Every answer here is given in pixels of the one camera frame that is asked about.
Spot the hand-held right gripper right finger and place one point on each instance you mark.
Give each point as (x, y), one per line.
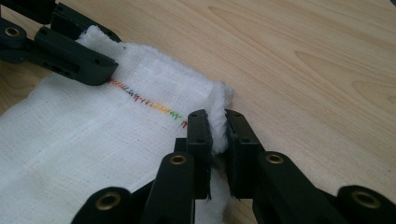
(243, 155)

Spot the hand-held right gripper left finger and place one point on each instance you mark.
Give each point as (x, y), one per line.
(200, 140)

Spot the white towel with coloured stitching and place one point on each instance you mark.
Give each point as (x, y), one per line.
(77, 140)

